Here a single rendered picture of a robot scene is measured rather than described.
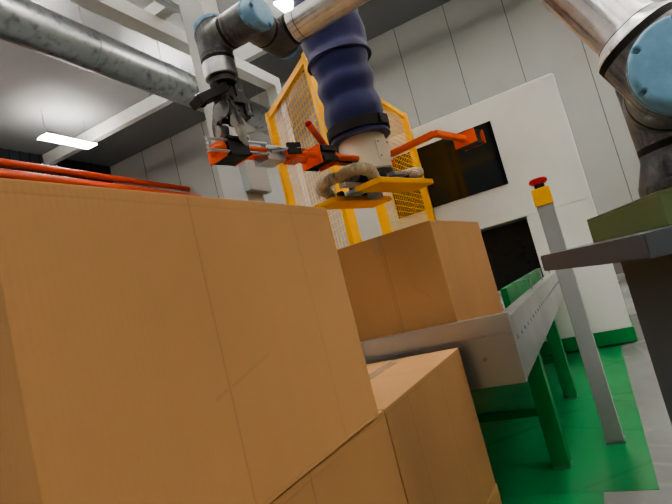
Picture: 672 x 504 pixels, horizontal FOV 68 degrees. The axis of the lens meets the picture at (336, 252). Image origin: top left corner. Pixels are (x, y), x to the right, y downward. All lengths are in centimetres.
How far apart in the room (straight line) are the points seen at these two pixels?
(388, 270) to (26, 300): 136
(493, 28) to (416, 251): 983
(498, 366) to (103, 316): 127
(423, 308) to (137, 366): 125
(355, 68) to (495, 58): 937
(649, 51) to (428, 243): 91
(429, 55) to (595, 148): 383
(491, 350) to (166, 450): 119
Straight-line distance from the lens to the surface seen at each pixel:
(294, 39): 149
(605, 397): 218
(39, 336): 50
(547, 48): 1105
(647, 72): 98
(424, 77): 1131
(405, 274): 170
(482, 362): 161
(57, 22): 774
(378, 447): 96
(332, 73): 180
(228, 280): 67
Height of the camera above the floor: 76
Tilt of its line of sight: 6 degrees up
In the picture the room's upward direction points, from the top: 14 degrees counter-clockwise
